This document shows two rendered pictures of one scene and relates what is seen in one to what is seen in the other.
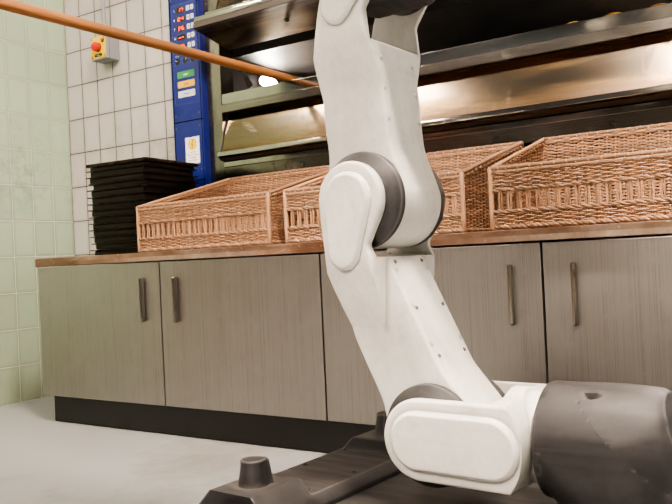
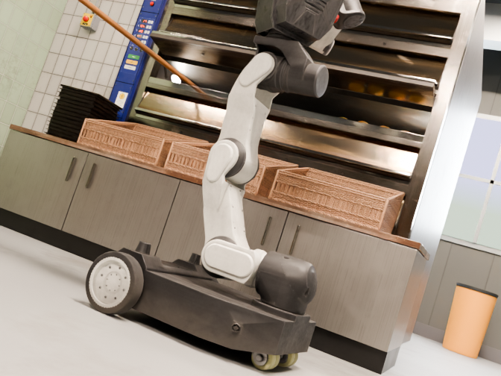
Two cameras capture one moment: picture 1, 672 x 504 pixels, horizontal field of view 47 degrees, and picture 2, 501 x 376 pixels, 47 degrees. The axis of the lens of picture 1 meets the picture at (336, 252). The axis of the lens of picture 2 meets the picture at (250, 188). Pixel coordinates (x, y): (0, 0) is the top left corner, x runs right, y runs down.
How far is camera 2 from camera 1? 0.91 m
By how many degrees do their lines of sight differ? 11
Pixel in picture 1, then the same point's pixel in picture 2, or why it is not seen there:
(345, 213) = (219, 160)
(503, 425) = (250, 257)
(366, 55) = (250, 102)
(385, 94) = (252, 120)
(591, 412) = (283, 262)
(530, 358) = not seen: hidden behind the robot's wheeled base
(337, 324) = (176, 217)
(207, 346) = (99, 206)
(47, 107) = (40, 39)
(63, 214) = (23, 104)
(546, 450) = (262, 271)
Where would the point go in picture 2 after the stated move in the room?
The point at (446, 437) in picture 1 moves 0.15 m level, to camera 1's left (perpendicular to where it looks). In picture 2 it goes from (227, 256) to (184, 242)
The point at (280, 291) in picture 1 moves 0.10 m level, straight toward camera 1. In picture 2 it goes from (152, 191) to (153, 191)
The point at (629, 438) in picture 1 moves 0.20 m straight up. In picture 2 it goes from (293, 274) to (312, 213)
